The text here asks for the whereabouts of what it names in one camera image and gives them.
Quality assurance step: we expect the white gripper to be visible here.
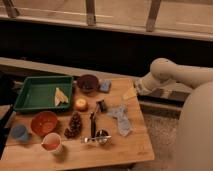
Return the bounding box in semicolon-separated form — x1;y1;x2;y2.
123;73;165;100

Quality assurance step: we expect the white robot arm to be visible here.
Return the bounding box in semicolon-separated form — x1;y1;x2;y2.
134;58;213;171

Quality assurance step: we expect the dark maroon bowl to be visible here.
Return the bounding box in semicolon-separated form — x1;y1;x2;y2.
77;74;99;93

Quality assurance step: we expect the red bowl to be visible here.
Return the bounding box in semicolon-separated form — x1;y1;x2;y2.
31;111;58;136

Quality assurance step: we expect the crumpled blue cloth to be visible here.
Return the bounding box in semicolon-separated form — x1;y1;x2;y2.
107;104;132;136

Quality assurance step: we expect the blue sponge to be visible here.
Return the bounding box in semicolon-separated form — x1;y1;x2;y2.
99;80;111;93

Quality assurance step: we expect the small dark clip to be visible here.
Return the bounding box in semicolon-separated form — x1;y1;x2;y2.
97;100;107;112

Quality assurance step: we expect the yellow apple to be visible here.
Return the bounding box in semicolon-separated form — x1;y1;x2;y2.
75;98;88;111

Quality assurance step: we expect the small metal cup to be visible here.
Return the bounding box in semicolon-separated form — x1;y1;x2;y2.
96;130;109;145

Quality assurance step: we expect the dark grape bunch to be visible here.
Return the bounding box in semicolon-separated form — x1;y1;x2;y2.
64;112;82;138

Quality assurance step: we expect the yellow cheese wedge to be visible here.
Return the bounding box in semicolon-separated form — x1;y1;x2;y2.
54;88;68;106

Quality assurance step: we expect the green plastic tray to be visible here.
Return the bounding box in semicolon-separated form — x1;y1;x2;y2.
14;76;73;113

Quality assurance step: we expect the white measuring cup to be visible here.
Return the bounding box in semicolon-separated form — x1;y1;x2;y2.
41;133;62;155

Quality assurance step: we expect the wooden railing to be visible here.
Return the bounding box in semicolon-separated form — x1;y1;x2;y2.
0;0;213;42

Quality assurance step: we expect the blue cup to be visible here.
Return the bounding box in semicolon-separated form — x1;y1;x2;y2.
11;124;29;142

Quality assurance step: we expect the black handled knife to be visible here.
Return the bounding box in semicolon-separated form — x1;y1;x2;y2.
90;103;100;141

